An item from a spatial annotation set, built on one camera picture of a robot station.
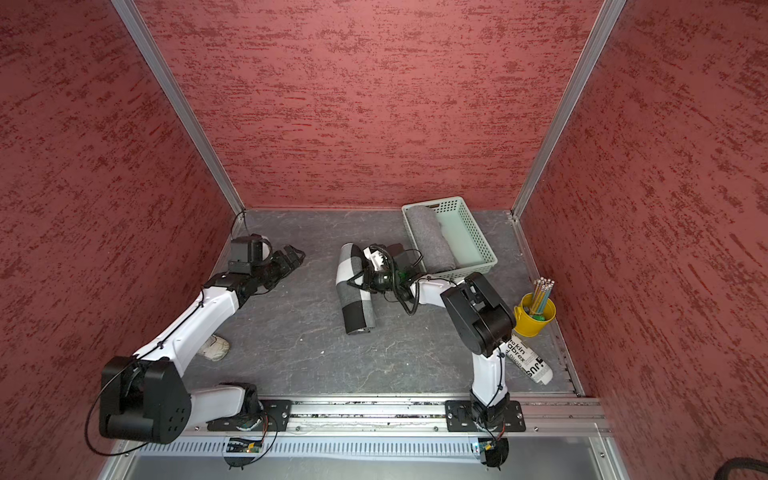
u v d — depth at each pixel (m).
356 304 0.83
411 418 0.75
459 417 0.74
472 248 1.10
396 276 0.76
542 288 0.79
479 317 0.54
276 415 0.74
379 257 0.87
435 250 0.99
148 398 0.40
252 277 0.64
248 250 0.65
